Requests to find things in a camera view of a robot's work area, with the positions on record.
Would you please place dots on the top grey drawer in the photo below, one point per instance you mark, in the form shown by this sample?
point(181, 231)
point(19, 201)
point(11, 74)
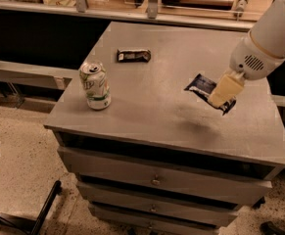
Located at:
point(208, 184)

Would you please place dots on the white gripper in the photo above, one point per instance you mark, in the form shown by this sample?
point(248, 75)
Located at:
point(250, 60)

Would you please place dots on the middle grey drawer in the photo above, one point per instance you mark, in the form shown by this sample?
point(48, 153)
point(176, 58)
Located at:
point(137, 201)

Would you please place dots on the bottom grey drawer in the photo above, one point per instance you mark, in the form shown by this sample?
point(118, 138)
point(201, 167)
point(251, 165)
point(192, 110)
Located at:
point(155, 223)

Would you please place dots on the blue rxbar blueberry wrapper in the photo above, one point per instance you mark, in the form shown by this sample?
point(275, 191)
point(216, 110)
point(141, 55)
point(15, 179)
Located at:
point(203, 88)

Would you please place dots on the grey metal shelf rail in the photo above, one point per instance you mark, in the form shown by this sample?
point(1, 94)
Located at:
point(39, 76)

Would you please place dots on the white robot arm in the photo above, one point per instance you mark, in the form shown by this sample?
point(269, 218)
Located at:
point(269, 32)

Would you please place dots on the white green 7up can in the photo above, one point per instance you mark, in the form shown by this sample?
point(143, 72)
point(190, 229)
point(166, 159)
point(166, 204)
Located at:
point(93, 78)

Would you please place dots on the grey drawer cabinet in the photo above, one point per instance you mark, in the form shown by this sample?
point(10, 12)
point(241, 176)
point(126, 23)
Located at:
point(152, 117)

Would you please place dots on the grey drawer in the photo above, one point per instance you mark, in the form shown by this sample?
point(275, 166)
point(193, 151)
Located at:
point(137, 201)
point(155, 223)
point(208, 184)

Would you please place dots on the black object floor right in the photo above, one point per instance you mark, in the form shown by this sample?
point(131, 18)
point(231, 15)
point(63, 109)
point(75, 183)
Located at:
point(268, 228)

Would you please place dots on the black snack bar wrapper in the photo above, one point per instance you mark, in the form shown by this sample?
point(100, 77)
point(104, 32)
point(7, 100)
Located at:
point(131, 56)

